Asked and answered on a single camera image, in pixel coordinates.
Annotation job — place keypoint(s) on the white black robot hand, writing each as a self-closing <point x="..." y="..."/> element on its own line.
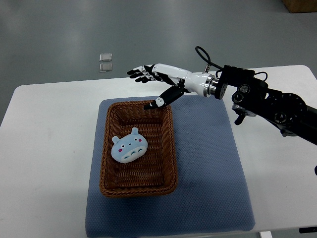
<point x="180" y="80"/>

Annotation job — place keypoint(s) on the blue plush toy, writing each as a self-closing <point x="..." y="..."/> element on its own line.
<point x="130" y="147"/>

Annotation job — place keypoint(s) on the lower metal floor plate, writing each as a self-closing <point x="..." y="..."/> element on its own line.
<point x="106" y="67"/>

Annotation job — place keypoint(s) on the brown cardboard box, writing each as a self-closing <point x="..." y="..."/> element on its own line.
<point x="301" y="6"/>

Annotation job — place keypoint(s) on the brown wicker basket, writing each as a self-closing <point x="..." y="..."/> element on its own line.
<point x="154" y="173"/>

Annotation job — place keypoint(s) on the metal floor plate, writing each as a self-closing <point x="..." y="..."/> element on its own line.
<point x="105" y="57"/>
<point x="106" y="67"/>

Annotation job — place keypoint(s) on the black table bracket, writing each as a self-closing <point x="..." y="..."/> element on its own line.
<point x="308" y="230"/>

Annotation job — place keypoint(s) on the upper metal floor plate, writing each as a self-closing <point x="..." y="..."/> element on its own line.
<point x="105" y="57"/>

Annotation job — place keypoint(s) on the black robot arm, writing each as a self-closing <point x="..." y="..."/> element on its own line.
<point x="286" y="111"/>

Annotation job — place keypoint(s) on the blue fabric mat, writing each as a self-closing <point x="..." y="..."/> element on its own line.
<point x="211" y="195"/>

